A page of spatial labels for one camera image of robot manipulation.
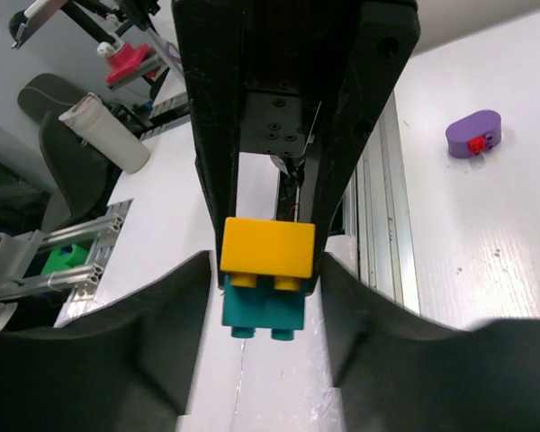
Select green block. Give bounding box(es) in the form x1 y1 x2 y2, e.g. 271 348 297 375
40 244 88 275

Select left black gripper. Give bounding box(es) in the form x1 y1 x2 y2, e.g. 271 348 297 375
171 0 420 293

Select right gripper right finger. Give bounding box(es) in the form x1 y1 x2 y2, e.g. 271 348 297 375
319 254 540 431

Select purple rounded lego brick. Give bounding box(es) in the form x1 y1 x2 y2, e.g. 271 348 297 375
445 110 502 159

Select red clamp fixture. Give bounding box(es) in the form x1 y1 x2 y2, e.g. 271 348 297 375
96 40 150 86

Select white bottle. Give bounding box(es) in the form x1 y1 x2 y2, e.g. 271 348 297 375
58 93 150 174

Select aluminium frame rail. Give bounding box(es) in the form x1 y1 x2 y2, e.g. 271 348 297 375
343 94 420 314

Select black chair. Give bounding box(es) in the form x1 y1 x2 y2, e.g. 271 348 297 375
17 73 113 232

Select small red lego brick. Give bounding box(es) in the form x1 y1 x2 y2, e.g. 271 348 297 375
467 136 488 156

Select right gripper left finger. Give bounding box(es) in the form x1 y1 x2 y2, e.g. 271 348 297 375
0 251 212 431

